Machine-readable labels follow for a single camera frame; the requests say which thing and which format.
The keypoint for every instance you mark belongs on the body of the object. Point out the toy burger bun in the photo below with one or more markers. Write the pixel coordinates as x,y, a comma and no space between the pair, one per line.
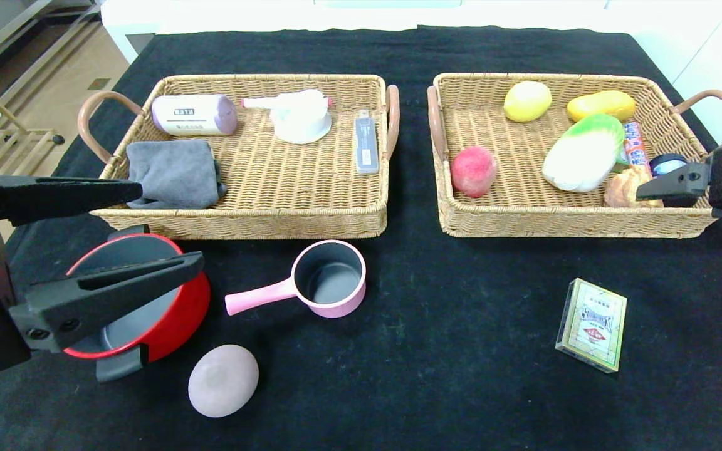
624,188

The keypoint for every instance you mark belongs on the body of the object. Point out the toy napa cabbage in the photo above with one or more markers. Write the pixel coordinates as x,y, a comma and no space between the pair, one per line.
580,156

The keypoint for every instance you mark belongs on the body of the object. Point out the playing card box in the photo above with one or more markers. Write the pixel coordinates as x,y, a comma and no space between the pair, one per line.
591,326

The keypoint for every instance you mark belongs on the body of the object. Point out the dark blue jar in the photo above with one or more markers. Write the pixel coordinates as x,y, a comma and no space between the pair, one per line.
668,164

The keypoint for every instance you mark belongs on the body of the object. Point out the orange sausage pack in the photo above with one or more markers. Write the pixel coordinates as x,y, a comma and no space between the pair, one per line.
635,144

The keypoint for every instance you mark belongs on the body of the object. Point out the yellow mango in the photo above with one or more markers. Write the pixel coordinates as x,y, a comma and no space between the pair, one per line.
605,105

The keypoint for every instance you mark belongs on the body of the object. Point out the grey folded towel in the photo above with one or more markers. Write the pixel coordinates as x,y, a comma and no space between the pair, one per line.
179,172

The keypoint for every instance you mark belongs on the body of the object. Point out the wooden slatted rack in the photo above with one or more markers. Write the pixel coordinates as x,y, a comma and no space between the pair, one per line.
22,131

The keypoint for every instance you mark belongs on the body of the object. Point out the white purple cylindrical bottle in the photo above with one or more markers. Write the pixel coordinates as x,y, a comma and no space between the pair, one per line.
193,115

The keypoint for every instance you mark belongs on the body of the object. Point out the yellow lemon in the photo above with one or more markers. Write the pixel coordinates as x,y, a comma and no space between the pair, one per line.
527,101

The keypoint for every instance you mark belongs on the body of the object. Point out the pale purple egg-shaped taro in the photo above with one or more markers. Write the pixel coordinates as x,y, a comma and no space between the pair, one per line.
223,380

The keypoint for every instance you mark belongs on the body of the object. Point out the red peach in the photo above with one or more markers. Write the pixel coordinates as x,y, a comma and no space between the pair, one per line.
474,172

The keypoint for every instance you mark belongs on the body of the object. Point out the white cup with brush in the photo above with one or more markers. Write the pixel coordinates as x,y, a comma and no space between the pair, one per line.
300,124

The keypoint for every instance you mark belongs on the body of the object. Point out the pink saucepan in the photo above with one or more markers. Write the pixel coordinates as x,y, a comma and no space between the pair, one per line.
336,308

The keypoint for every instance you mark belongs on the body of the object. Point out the white table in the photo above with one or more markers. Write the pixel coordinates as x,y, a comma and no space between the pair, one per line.
242,15

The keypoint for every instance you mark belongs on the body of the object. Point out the black tablecloth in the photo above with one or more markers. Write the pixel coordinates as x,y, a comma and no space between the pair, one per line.
411,269

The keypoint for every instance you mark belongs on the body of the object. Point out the grey slim rectangular case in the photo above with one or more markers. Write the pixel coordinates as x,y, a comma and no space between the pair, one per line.
366,145

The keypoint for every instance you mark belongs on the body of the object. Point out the grey metal shelf frame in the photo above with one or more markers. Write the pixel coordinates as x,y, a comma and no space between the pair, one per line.
10,37

